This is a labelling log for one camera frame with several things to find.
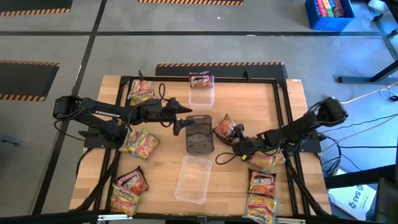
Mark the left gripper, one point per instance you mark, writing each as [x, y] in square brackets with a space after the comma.
[158, 115]

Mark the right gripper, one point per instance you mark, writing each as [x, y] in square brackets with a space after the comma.
[248, 145]

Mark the red snack packet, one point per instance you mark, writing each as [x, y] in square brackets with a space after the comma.
[224, 127]

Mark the dark grey plastic bin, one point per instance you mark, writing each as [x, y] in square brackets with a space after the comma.
[199, 137]

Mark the large clear plastic bin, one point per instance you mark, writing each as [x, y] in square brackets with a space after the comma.
[192, 183]

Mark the red noodle packet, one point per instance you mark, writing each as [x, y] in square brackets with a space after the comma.
[133, 182]

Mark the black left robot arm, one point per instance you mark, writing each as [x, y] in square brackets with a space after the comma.
[105, 113]

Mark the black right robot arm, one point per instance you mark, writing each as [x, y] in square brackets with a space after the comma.
[298, 127]

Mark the small clear plastic bin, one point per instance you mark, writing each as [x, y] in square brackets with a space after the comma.
[201, 101]

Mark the hazard-striped black floor mat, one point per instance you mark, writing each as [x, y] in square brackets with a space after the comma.
[186, 2]
[25, 81]
[31, 4]
[174, 72]

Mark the black floor beam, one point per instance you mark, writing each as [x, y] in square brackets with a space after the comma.
[357, 180]

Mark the white printed cardboard box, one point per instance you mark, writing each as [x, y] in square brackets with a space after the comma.
[351, 202]

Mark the black metal stand base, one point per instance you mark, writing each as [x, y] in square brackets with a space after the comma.
[357, 80]

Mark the blue plastic crate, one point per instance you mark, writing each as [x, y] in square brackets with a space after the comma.
[329, 25]

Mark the black crossbar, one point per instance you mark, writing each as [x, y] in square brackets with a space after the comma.
[62, 217]

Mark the dark grey box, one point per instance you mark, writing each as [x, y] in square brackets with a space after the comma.
[388, 202]

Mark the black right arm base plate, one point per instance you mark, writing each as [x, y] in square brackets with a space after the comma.
[311, 146]

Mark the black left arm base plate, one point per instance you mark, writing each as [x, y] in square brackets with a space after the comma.
[96, 141]

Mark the dark floor bracket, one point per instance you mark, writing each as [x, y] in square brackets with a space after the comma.
[9, 141]

